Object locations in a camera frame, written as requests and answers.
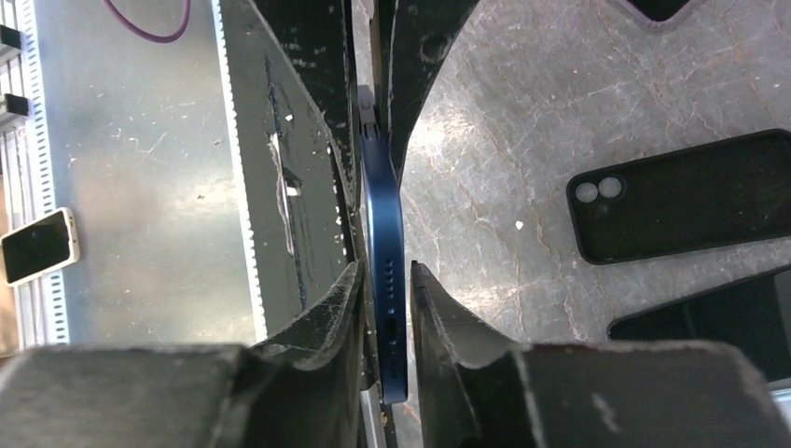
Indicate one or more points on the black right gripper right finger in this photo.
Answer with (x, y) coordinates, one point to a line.
(479, 388)

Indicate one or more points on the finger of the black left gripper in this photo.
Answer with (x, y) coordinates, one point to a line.
(414, 40)
(317, 39)

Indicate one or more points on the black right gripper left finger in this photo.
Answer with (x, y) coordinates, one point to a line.
(299, 388)

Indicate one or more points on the black smartphone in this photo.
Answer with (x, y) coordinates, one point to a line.
(752, 314)

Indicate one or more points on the blue smartphone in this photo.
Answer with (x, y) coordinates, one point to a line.
(385, 239)

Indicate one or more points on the black phone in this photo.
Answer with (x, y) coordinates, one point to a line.
(727, 192)

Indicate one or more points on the white framed phone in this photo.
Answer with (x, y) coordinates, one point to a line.
(41, 246)

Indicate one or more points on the white cable duct rail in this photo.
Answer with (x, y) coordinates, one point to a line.
(258, 312)

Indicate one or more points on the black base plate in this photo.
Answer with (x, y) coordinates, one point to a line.
(300, 220)

